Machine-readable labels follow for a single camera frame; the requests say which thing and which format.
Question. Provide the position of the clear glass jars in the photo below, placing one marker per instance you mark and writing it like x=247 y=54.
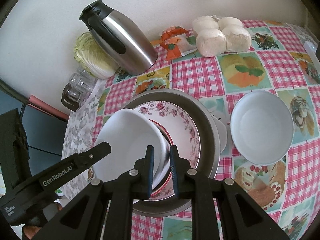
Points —
x=78 y=89

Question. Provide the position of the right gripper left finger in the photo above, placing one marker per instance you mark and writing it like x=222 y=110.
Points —
x=142 y=188

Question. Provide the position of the light blue bowl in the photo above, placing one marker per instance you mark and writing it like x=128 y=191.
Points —
x=262 y=128

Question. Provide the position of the orange snack packet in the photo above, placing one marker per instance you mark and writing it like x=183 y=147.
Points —
x=174 y=41

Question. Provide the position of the white rectangular floral dish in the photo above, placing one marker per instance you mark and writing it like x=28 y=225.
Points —
x=222 y=132

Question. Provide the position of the stainless steel round pan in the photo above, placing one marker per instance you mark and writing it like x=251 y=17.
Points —
x=209 y=140

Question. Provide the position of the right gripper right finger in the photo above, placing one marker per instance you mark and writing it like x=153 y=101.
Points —
x=183 y=183

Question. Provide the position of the bag of steamed buns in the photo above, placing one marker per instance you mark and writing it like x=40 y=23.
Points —
x=214 y=37

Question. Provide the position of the small white bowl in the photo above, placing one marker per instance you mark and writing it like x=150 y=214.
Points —
x=128 y=133

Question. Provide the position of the floral rim round plate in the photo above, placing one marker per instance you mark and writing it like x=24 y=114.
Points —
x=184 y=134

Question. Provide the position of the grey floral cloth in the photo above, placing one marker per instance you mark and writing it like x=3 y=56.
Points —
x=79 y=138

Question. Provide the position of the left hand with glove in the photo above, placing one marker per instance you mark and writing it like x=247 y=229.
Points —
x=29 y=231

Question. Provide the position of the stainless steel thermos jug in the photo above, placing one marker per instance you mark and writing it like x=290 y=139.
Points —
x=119 y=37

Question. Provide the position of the red rim strawberry bowl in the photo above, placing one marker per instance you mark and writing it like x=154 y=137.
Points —
x=165 y=164

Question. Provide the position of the napa cabbage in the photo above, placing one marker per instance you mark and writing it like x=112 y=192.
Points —
x=92 y=58

